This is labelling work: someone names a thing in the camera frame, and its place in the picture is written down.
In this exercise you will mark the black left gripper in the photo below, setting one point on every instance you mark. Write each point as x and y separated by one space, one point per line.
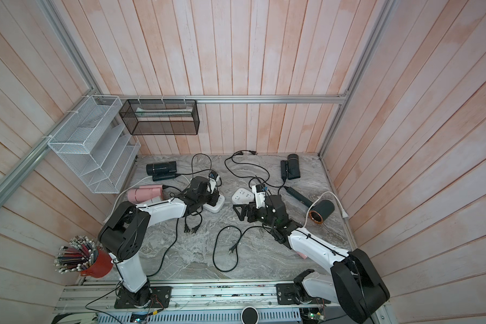
214 196

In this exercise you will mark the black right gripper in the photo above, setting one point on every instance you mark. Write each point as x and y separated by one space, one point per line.
253 211

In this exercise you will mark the pink hair dryer under arm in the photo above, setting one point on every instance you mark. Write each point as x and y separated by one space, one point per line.
302 255

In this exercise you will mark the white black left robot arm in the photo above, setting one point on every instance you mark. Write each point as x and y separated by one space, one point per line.
123 233

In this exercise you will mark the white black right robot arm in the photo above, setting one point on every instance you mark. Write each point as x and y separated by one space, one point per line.
351 281

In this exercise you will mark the white square power strip right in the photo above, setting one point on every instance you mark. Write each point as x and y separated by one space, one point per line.
242 196

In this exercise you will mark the white square power strip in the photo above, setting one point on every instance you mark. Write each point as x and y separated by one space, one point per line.
242 196
217 207

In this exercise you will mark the white square power strip left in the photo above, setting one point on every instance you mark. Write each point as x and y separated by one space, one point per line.
217 207

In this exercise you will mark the dark green folded hair dryer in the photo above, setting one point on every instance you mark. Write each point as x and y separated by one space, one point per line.
162 171

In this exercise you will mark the pink folded hair dryer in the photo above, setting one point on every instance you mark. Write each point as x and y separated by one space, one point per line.
145 193

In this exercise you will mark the dark green dryer far right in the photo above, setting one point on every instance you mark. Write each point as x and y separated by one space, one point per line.
290 169

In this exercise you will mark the dark green unfolded hair dryer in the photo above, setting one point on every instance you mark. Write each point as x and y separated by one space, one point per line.
318 211

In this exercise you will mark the round black white knob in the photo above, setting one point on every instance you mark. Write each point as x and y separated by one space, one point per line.
249 315

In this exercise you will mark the red pencil cup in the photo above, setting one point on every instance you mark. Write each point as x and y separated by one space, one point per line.
84 256

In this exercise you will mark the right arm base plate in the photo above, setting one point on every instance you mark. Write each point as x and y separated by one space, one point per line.
294 293

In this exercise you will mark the black mesh wall basket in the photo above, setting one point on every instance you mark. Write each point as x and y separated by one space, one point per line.
160 117

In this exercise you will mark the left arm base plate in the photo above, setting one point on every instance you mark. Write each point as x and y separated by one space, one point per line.
154 296

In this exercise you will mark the white wire mesh shelf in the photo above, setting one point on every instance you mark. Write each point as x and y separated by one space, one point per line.
98 152

